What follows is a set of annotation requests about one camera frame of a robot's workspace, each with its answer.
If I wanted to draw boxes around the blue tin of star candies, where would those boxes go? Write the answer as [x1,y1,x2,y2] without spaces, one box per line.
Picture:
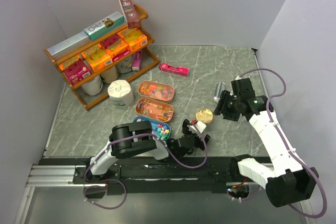
[133,115,172,141]

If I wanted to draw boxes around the silver metal scoop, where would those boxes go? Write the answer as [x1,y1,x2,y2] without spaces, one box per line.
[213,82,226,103]

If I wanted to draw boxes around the gold jar lid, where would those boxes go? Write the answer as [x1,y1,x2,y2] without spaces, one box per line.
[195,109,213,124]

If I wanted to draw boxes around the pink tin of lollipops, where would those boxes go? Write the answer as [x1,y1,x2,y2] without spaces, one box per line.
[135,98,174,123]

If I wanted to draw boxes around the clear plastic jar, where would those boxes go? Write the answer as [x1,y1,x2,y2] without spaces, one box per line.
[205,122,212,131]

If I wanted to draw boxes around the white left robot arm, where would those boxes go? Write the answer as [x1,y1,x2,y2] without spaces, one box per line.
[83,120,211,183]

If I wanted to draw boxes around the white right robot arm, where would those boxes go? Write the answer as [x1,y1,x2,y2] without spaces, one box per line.
[214,78,318,207]

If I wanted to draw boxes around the pink tin of gummies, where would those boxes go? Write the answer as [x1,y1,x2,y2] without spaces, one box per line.
[138,80,175,103]

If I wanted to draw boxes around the pink box on table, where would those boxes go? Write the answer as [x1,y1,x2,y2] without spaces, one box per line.
[159,62,189,77]

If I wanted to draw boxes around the white toilet paper roll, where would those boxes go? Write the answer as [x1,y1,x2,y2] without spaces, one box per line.
[107,80,134,106]

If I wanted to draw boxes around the pink slim box upright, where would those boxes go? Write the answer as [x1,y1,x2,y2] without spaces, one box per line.
[132,50,142,71]

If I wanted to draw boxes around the printed paper roll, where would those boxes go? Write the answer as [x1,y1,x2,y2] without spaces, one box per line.
[116,56,133,73]

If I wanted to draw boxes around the beige paper roll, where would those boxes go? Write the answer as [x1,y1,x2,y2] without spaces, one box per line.
[100,66,118,83]

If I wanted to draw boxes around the white paper roll on shelf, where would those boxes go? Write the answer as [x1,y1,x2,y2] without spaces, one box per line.
[81,75,103,96]

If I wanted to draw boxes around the wooden three-tier shelf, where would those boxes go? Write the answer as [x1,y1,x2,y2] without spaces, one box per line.
[44,12,160,110]

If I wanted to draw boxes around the orange sponge box right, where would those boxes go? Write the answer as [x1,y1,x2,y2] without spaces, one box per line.
[117,28,148,52]

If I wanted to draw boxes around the red orange sponge box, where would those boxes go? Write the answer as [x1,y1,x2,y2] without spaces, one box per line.
[100,34,129,58]

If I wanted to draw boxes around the orange sponge box middle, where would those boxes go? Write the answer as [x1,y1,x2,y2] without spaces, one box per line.
[81,43,112,72]

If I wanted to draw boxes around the pink sponge box left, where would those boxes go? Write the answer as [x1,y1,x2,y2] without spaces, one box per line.
[59,55,92,85]

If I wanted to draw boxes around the red tall carton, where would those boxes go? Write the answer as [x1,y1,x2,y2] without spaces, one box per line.
[119,0,141,29]

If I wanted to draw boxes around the teal long box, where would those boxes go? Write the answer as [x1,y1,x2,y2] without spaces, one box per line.
[83,12,124,40]

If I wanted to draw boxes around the silver long box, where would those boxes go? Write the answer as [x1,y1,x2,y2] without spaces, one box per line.
[47,31,91,60]

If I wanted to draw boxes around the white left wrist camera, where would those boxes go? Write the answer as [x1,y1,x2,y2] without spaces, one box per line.
[189,121,207,134]

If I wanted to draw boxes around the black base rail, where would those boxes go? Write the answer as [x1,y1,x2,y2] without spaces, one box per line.
[72,157,254,196]

